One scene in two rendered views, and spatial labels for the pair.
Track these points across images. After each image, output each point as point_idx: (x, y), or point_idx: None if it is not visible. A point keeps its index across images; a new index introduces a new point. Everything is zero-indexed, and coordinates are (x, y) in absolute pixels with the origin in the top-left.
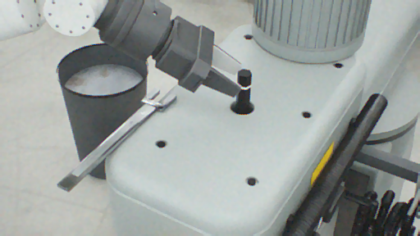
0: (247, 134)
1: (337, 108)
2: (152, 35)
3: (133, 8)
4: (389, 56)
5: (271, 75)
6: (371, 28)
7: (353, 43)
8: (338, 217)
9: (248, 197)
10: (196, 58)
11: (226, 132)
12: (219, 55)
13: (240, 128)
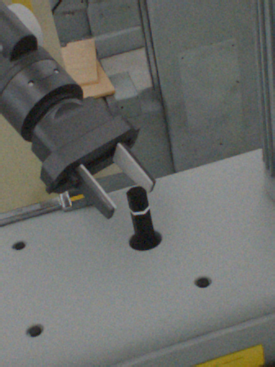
0: (105, 274)
1: (263, 293)
2: (18, 109)
3: (7, 71)
4: None
5: (228, 215)
6: None
7: None
8: None
9: (5, 347)
10: (53, 151)
11: (90, 261)
12: (127, 160)
13: (109, 263)
